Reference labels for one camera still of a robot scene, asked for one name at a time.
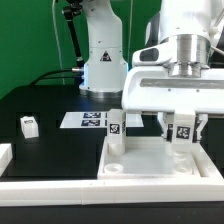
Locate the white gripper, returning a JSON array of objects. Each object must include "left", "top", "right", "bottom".
[{"left": 122, "top": 68, "right": 224, "bottom": 142}]

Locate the white square table top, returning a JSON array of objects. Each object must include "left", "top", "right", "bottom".
[{"left": 97, "top": 137, "right": 200, "bottom": 179}]

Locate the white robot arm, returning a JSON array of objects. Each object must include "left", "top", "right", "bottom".
[{"left": 83, "top": 0, "right": 224, "bottom": 136}]

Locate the white U-shaped obstacle fence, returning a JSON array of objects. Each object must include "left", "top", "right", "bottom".
[{"left": 0, "top": 143, "right": 224, "bottom": 207}]

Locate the white fiducial marker sheet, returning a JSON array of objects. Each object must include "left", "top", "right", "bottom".
[{"left": 60, "top": 111, "right": 143, "bottom": 129}]

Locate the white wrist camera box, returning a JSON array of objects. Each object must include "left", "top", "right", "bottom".
[{"left": 132, "top": 46, "right": 172, "bottom": 67}]

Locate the black cable at base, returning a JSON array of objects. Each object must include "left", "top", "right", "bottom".
[{"left": 29, "top": 67, "right": 84, "bottom": 87}]

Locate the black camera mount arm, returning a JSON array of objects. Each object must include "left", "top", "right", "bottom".
[{"left": 62, "top": 0, "right": 84, "bottom": 68}]

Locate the grey hanging cable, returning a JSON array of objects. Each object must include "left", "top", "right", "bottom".
[{"left": 51, "top": 0, "right": 66, "bottom": 86}]

